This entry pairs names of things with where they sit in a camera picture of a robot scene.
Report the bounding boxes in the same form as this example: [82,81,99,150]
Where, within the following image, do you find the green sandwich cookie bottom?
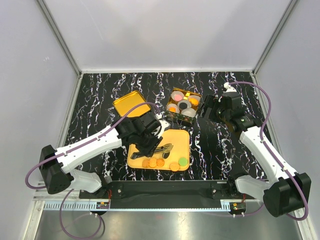
[178,157,189,167]

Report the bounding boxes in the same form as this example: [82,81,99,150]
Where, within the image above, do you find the purple cable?
[199,81,310,221]
[24,101,162,240]

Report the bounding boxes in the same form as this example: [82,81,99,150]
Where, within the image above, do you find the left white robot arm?
[39,112,170,198]

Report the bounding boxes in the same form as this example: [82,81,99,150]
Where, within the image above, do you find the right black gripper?
[196,94,230,125]

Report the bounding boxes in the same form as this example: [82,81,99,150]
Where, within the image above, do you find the green gold cookie tin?
[165,87,202,127]

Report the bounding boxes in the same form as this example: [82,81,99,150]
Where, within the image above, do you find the orange shell cookie bottom left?
[142,159,149,168]

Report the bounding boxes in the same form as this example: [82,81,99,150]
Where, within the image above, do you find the metal serving tongs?
[130,143,174,160]

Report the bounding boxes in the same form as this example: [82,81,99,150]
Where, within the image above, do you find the yellow serving tray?
[127,129,190,172]

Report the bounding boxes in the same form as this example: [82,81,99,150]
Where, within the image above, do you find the white paper cup back left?
[171,90,185,102]

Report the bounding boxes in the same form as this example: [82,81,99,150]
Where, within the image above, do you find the black sandwich cookie bottom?
[162,152,170,159]

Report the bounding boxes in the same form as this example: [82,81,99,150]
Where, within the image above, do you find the round tan biscuit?
[148,158,158,168]
[169,162,180,172]

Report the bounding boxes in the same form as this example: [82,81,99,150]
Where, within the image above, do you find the black sandwich cookie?
[178,101,190,110]
[162,152,170,159]

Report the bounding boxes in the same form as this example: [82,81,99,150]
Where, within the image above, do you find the white paper cup front left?
[166,103,180,114]

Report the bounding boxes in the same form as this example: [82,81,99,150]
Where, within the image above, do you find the pink sandwich cookie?
[173,94,184,102]

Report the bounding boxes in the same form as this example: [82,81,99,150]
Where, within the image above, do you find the left aluminium frame post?
[36,0,82,77]

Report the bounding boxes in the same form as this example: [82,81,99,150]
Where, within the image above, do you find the round tan biscuit bottom right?
[169,162,180,172]

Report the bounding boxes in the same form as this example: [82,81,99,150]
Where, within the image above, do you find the white paper cup centre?
[177,99,192,111]

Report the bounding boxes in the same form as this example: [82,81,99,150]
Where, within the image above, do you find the orange swirl cookie bottom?
[156,158,165,167]

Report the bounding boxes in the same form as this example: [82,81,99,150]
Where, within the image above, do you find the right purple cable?
[199,81,310,221]

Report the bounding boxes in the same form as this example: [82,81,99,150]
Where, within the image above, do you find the right aluminium frame post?
[252,0,300,75]

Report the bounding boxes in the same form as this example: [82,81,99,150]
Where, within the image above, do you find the aluminium frame post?
[252,0,300,75]
[36,0,82,77]

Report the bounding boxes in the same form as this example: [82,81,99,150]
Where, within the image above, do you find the white paper cup front right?
[181,108,197,118]

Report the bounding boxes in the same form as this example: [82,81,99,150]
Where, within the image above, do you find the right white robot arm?
[199,82,312,221]

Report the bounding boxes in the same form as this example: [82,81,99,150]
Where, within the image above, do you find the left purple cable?
[24,101,162,240]

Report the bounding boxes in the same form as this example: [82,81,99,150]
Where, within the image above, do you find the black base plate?
[78,180,256,210]

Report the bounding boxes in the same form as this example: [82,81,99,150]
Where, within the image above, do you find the white paper cup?
[181,108,197,118]
[187,95,201,106]
[171,90,185,102]
[177,99,192,111]
[166,103,180,114]

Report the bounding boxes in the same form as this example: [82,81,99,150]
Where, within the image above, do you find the orange fish cookie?
[188,98,199,106]
[168,106,177,113]

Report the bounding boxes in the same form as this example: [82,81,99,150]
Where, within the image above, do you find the orange fish cookie top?
[188,98,199,106]

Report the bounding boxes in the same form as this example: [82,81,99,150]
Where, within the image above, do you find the gold tin lid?
[112,90,151,118]

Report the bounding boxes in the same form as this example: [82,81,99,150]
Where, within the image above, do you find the white paper cup back right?
[187,95,201,106]

